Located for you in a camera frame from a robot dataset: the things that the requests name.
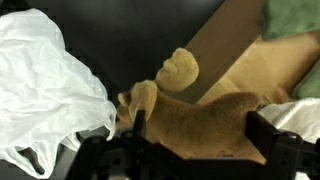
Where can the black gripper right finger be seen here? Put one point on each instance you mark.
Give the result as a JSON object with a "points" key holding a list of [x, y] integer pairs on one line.
{"points": [[286, 156]]}

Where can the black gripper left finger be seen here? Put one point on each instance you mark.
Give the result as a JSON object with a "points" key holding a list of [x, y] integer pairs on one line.
{"points": [[110, 156]]}

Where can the white terry towel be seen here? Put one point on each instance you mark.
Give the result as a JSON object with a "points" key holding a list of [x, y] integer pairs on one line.
{"points": [[296, 116]]}

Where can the brown plush moose toy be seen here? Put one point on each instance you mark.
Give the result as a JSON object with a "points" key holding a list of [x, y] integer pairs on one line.
{"points": [[200, 123]]}

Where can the white plastic bag orange print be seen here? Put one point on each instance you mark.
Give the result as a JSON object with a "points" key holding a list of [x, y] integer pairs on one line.
{"points": [[43, 83]]}

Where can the brown cardboard box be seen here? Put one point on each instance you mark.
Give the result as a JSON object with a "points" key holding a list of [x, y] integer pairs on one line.
{"points": [[273, 66]]}

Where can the plush red rose green leaves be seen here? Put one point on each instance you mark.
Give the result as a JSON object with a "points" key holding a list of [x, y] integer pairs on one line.
{"points": [[293, 16]]}

